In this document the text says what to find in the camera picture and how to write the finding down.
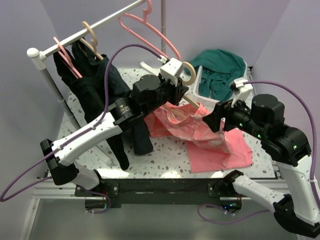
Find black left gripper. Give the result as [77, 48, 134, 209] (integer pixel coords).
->
[143, 73, 189, 116]

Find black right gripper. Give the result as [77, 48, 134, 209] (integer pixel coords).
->
[202, 91, 266, 138]

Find pink patterned shorts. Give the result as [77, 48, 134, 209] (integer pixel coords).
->
[144, 103, 225, 149]

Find beige plastic hanger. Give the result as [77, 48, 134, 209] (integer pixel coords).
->
[176, 58, 200, 110]

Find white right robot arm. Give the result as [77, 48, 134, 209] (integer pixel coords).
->
[202, 94, 320, 238]

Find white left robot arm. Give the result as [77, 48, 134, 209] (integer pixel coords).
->
[40, 74, 189, 196]

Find black shorts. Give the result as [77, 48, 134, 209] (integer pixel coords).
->
[53, 40, 105, 101]

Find pink plastic hanger right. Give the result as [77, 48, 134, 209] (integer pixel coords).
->
[117, 0, 181, 61]

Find beige hanger with black garment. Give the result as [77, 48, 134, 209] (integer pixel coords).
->
[79, 21, 104, 61]

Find pink hanger with black garment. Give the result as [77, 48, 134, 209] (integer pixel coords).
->
[53, 36, 83, 79]

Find white plastic basket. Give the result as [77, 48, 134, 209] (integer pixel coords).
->
[192, 61, 248, 107]

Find teal green garment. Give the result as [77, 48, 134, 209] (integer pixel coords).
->
[189, 49, 247, 101]

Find plain pink folded cloth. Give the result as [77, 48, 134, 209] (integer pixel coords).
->
[186, 128, 253, 173]

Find black trousers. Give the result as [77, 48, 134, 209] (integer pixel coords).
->
[75, 57, 153, 156]

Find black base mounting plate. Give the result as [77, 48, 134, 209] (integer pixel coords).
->
[74, 177, 251, 210]

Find white metal clothes rack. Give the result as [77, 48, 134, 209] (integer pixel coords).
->
[26, 0, 188, 167]

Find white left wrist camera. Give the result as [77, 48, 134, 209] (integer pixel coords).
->
[160, 58, 184, 86]

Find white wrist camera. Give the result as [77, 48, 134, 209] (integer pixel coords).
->
[230, 77, 253, 108]
[160, 58, 184, 86]

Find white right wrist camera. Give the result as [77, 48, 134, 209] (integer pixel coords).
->
[230, 77, 253, 108]

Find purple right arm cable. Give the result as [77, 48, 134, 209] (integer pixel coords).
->
[197, 80, 320, 224]

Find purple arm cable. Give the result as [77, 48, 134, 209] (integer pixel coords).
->
[197, 80, 320, 224]
[0, 44, 168, 215]

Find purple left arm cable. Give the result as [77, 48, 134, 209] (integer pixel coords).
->
[0, 44, 168, 215]

